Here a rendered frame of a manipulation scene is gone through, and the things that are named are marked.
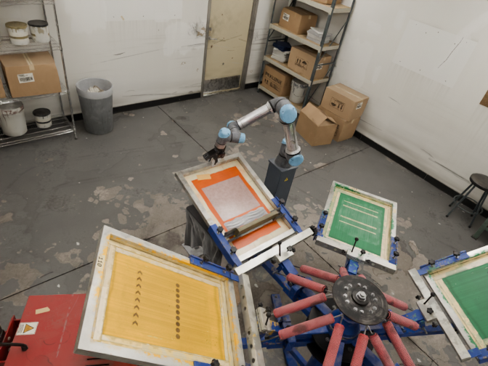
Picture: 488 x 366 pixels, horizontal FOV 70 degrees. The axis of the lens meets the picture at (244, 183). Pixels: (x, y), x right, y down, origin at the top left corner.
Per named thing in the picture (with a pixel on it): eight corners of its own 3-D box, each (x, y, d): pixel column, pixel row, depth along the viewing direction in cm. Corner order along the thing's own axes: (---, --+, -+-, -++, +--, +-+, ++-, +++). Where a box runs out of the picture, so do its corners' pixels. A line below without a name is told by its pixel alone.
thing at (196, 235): (184, 245, 294) (186, 208, 268) (187, 243, 296) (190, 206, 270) (215, 284, 269) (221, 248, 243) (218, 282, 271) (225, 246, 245)
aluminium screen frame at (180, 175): (174, 175, 251) (175, 172, 248) (237, 155, 284) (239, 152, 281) (233, 266, 222) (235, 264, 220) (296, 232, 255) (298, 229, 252)
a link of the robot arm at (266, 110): (282, 88, 252) (223, 121, 257) (287, 95, 244) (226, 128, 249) (287, 100, 260) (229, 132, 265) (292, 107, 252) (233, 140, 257)
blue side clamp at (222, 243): (207, 230, 234) (210, 225, 229) (213, 227, 237) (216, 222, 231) (231, 268, 223) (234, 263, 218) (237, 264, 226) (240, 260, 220)
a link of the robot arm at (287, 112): (298, 154, 282) (289, 95, 245) (305, 165, 271) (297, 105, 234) (285, 159, 282) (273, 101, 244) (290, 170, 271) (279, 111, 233)
